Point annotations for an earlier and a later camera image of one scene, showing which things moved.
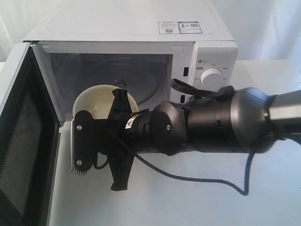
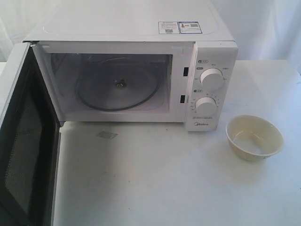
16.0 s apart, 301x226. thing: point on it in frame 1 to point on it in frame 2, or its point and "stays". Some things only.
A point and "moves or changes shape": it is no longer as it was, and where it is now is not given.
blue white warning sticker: [179, 27] stays
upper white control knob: [211, 79] stays
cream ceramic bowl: [97, 101] moves or changes shape
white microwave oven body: [143, 46] stays
